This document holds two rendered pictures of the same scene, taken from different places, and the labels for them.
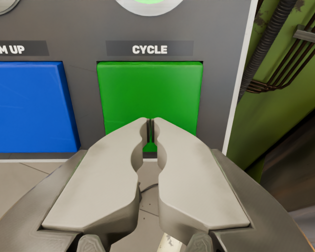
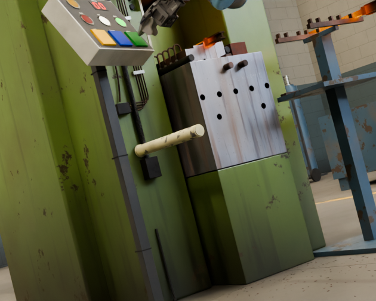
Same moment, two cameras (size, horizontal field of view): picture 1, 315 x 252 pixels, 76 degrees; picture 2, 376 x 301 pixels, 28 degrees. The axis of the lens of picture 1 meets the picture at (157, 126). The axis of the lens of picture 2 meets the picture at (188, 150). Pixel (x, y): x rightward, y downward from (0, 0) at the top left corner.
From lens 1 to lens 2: 278 cm
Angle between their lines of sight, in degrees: 76
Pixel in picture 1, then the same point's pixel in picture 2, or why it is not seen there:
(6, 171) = not seen: outside the picture
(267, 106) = (151, 117)
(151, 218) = not seen: outside the picture
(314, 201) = (199, 103)
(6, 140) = (122, 42)
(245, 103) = (143, 123)
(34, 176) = not seen: outside the picture
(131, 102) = (133, 36)
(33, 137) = (125, 41)
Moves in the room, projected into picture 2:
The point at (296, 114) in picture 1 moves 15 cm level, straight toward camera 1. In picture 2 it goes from (165, 114) to (168, 110)
